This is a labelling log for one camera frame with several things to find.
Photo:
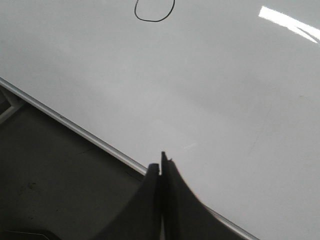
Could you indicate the white whiteboard with aluminium frame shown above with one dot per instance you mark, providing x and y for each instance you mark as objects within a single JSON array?
[{"x": 229, "y": 89}]

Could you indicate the black robot base with dial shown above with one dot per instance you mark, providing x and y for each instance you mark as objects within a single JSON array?
[{"x": 27, "y": 234}]

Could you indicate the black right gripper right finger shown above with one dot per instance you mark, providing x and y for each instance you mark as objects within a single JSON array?
[{"x": 185, "y": 217}]

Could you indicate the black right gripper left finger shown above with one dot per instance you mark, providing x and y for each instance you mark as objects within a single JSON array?
[{"x": 141, "y": 218}]

